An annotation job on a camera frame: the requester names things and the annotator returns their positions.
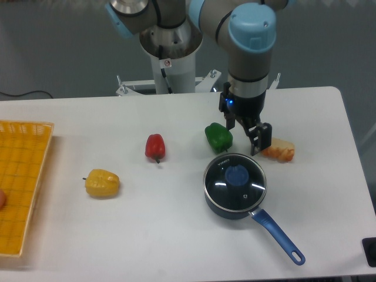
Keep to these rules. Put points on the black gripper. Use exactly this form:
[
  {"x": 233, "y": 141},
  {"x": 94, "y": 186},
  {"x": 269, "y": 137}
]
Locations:
[{"x": 247, "y": 112}]

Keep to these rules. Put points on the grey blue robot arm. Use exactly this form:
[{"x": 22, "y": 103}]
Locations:
[{"x": 246, "y": 30}]

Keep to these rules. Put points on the glass pot lid blue knob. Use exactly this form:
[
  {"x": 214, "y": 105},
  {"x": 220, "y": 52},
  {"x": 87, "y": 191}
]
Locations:
[{"x": 234, "y": 184}]

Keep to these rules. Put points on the green bell pepper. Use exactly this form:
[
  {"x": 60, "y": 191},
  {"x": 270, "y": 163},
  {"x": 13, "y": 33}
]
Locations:
[{"x": 219, "y": 138}]

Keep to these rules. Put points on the bread piece toy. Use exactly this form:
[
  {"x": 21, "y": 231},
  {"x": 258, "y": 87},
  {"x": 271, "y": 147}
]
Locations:
[{"x": 280, "y": 149}]

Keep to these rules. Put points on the red bell pepper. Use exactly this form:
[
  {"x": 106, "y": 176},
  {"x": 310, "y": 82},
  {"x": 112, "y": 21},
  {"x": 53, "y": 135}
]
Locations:
[{"x": 155, "y": 148}]

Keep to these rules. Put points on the yellow bell pepper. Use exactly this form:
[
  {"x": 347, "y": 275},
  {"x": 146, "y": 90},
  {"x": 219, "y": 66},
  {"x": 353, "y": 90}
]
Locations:
[{"x": 102, "y": 183}]

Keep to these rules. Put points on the black table corner device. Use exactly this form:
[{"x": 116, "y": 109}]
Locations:
[{"x": 369, "y": 246}]

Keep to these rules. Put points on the yellow woven basket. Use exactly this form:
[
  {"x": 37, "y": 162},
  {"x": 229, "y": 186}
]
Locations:
[{"x": 24, "y": 148}]

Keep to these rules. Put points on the white metal base frame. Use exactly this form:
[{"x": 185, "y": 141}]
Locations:
[{"x": 147, "y": 87}]

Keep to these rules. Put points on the blue saucepan with handle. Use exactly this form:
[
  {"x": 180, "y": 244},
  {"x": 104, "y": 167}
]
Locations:
[{"x": 264, "y": 219}]

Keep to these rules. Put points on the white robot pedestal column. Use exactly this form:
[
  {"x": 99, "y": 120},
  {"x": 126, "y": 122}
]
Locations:
[{"x": 172, "y": 54}]

